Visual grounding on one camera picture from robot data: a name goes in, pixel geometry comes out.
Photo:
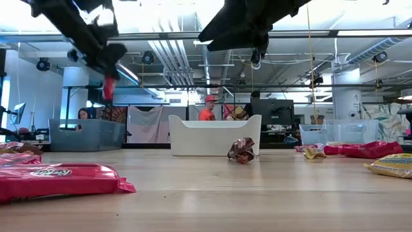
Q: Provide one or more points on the brown wrapped candy bar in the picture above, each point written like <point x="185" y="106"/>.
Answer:
<point x="27" y="149"/>

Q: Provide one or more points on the marbled colourful fabric panel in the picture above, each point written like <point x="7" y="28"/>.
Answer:
<point x="389" y="122"/>

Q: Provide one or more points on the overhead frame bar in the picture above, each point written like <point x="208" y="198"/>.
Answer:
<point x="161" y="34"/>

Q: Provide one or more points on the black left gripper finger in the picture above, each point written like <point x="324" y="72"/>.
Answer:
<point x="115" y="53"/>
<point x="96" y="58"/>

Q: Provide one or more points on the grey ceiling air duct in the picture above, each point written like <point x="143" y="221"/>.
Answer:
<point x="217" y="71"/>

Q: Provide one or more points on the colourful patterned cloth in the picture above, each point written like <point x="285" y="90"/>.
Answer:
<point x="230" y="111"/>

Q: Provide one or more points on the brown Payday candy bar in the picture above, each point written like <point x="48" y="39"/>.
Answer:
<point x="241" y="151"/>

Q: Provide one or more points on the person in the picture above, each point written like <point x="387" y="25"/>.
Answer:
<point x="207" y="114"/>
<point x="83" y="113"/>
<point x="255" y="94"/>

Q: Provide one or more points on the cluttered background desk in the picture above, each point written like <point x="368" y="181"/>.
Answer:
<point x="38" y="137"/>

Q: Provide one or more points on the tilted computer monitor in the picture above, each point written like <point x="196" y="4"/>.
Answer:
<point x="20" y="111"/>

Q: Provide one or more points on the white round column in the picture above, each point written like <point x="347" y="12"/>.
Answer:
<point x="346" y="96"/>
<point x="75" y="90"/>

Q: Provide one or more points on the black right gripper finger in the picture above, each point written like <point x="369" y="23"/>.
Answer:
<point x="228" y="19"/>
<point x="244" y="40"/>

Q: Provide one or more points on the grey plastic bin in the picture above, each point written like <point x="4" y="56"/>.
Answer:
<point x="90" y="138"/>

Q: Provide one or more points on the black computer monitor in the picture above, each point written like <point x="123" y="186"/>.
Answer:
<point x="273" y="111"/>

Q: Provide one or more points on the dark red wrapped candy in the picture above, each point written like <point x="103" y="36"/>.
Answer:
<point x="301" y="148"/>

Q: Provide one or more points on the black long table edge rail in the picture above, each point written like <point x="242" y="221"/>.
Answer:
<point x="145" y="146"/>

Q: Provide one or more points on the yellow wrapped candy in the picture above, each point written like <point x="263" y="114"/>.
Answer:
<point x="313" y="154"/>
<point x="391" y="166"/>

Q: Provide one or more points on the red KitKat candy bar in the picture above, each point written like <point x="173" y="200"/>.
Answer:
<point x="108" y="88"/>
<point x="373" y="149"/>
<point x="58" y="180"/>
<point x="334" y="149"/>
<point x="16" y="159"/>

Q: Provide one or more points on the silver flexible air duct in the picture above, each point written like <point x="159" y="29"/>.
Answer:
<point x="376" y="48"/>

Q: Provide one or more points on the black horizontal ceiling rail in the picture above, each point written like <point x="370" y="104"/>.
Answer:
<point x="289" y="86"/>

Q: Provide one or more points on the white plastic bin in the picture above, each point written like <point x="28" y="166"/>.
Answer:
<point x="199" y="138"/>

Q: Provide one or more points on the clear plastic bin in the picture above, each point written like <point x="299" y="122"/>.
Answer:
<point x="351" y="132"/>

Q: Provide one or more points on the pink and white cloth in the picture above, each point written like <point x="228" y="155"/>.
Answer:
<point x="148" y="125"/>

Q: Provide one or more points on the spider web pattern cloth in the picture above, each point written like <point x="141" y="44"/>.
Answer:
<point x="112" y="114"/>

